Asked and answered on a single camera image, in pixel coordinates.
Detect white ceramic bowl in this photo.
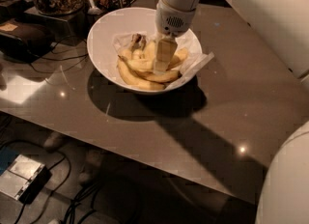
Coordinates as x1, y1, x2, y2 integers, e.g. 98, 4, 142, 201
86, 7, 203, 96

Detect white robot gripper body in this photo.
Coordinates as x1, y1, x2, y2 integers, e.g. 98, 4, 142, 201
155, 0, 195, 38

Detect silver spoon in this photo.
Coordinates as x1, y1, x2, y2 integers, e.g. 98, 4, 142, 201
88, 0, 102, 15

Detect black device with label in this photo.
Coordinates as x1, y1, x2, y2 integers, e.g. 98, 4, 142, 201
0, 19, 55, 63

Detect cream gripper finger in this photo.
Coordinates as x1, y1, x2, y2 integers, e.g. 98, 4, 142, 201
154, 34, 178, 74

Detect dark metal stand box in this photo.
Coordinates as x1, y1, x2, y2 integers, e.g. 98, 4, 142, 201
23, 7, 87, 46

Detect white paper liner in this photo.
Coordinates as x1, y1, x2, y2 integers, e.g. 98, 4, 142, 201
113, 31, 214, 92

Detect blue object on floor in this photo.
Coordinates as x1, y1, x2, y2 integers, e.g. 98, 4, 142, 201
0, 147, 19, 176

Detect thin black cable on table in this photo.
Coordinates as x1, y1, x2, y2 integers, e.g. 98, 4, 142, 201
28, 34, 90, 75

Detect yellow banana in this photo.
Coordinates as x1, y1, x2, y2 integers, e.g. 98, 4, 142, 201
117, 59, 165, 91
137, 70, 181, 83
119, 48, 188, 72
120, 33, 147, 59
144, 41, 155, 60

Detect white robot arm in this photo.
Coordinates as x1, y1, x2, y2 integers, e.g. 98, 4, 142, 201
155, 0, 309, 224

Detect black cables on floor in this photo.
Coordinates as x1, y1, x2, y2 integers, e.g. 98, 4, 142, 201
13, 179, 107, 224

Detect upright yellow banana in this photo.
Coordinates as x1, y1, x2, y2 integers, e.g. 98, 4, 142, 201
144, 41, 155, 60

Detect grey metal box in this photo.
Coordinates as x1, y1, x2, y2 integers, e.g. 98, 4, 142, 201
0, 154, 51, 204

